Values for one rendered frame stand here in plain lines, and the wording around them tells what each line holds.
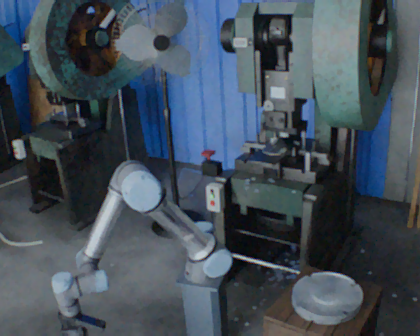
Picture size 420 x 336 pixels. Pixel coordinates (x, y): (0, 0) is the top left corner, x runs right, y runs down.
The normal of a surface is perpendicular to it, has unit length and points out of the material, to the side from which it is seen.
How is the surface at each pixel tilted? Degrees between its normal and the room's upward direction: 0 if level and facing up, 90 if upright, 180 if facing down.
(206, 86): 90
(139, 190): 84
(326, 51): 91
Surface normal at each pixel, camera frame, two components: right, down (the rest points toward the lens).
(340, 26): -0.52, 0.13
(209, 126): -0.52, 0.35
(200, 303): -0.29, 0.38
